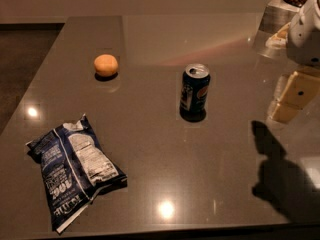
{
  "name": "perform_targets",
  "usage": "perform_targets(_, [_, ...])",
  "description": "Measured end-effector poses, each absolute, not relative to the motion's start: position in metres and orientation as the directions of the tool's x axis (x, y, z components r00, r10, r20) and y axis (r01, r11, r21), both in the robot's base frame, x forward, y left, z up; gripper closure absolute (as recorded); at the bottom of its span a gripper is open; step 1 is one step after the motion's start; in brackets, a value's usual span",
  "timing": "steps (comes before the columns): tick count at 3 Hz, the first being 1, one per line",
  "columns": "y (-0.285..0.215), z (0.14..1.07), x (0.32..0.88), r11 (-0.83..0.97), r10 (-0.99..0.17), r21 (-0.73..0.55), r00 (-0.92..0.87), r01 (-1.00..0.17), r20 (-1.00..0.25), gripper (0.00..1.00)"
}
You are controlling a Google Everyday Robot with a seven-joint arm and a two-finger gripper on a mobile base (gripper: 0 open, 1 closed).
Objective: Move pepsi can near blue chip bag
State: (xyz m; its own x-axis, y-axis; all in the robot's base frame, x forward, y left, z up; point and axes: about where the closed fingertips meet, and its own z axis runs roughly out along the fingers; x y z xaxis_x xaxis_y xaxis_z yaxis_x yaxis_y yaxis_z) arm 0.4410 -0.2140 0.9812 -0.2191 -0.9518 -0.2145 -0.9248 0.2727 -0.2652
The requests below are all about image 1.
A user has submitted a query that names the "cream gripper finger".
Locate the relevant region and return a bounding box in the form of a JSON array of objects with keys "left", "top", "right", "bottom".
[
  {"left": 265, "top": 23, "right": 290, "bottom": 49},
  {"left": 269, "top": 66, "right": 320, "bottom": 123}
]

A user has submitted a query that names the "blue pepsi can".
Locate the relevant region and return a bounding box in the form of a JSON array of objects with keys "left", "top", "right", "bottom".
[{"left": 180, "top": 64, "right": 211, "bottom": 114}]

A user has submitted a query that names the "blue chip bag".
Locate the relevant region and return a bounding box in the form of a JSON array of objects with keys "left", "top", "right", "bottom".
[{"left": 26, "top": 116, "right": 127, "bottom": 233}]

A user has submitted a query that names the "orange round fruit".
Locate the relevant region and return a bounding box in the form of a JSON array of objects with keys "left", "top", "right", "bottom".
[{"left": 94, "top": 54, "right": 119, "bottom": 77}]

